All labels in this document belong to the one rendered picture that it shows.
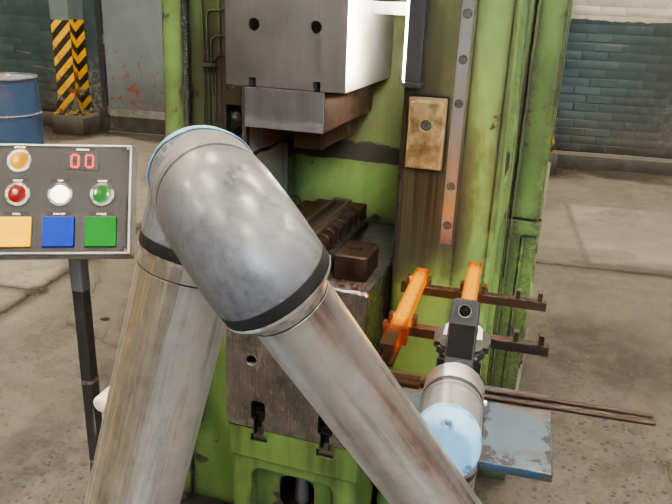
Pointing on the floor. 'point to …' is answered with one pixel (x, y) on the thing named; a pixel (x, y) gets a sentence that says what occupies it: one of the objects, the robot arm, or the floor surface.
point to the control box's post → (79, 273)
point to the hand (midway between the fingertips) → (465, 320)
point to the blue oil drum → (20, 109)
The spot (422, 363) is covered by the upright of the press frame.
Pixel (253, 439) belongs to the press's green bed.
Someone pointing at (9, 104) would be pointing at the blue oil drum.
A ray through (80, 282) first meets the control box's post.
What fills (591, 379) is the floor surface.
